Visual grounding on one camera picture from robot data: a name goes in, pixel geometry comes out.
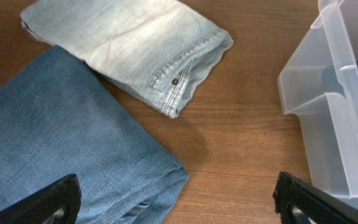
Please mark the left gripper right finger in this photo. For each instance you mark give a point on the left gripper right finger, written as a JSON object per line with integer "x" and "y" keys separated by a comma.
{"x": 299, "y": 202}

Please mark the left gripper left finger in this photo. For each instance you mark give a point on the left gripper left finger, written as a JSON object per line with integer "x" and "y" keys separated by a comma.
{"x": 57, "y": 203}

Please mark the light blue jeans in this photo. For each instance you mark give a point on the light blue jeans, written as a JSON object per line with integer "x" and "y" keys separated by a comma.
{"x": 158, "y": 51}

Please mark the clear plastic storage bin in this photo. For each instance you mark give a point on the clear plastic storage bin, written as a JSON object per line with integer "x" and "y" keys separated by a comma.
{"x": 319, "y": 84}

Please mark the medium blue jeans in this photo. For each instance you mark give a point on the medium blue jeans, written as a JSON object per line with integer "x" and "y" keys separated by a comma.
{"x": 56, "y": 118}

